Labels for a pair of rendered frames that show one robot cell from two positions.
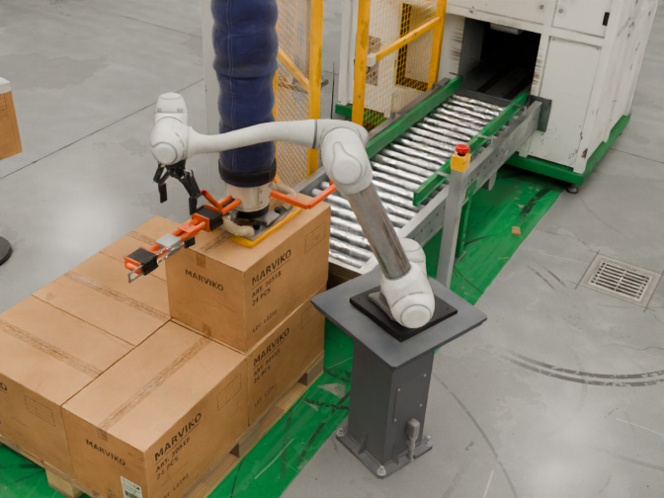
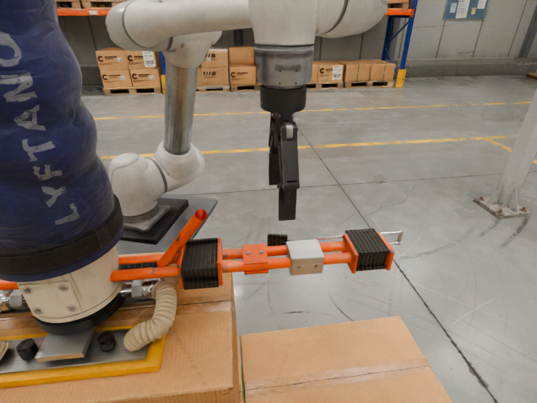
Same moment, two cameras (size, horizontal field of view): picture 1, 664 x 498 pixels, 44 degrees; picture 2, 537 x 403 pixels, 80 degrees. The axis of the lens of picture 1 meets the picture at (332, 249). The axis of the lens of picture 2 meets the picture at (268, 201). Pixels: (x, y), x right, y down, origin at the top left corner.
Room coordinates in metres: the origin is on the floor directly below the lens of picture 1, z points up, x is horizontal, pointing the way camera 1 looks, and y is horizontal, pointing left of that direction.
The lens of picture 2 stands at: (2.83, 0.96, 1.51)
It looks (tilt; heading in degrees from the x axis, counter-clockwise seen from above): 30 degrees down; 232
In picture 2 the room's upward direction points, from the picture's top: straight up
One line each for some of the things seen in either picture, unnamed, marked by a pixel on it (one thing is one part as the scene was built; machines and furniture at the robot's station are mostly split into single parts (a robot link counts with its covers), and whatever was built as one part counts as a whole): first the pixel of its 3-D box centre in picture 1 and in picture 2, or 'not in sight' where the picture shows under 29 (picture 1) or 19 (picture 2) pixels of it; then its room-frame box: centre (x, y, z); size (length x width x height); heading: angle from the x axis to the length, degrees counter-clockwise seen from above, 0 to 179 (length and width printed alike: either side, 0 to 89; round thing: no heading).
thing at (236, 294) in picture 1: (250, 260); (116, 367); (2.83, 0.34, 0.74); 0.60 x 0.40 x 0.40; 149
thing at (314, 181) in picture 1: (363, 154); not in sight; (4.31, -0.15, 0.50); 2.31 x 0.05 x 0.19; 150
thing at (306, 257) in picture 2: (168, 244); (304, 257); (2.44, 0.59, 1.07); 0.07 x 0.07 x 0.04; 59
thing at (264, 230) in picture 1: (267, 220); not in sight; (2.79, 0.26, 0.97); 0.34 x 0.10 x 0.05; 149
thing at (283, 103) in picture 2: (175, 165); (282, 113); (2.47, 0.55, 1.37); 0.08 x 0.07 x 0.09; 59
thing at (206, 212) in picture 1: (207, 217); (201, 262); (2.62, 0.47, 1.07); 0.10 x 0.08 x 0.06; 59
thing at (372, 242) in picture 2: (140, 260); (366, 252); (2.32, 0.66, 1.07); 0.08 x 0.07 x 0.05; 149
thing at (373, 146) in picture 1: (400, 120); not in sight; (4.59, -0.38, 0.60); 1.60 x 0.10 x 0.09; 150
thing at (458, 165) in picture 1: (448, 245); not in sight; (3.39, -0.57, 0.50); 0.07 x 0.07 x 1.00; 60
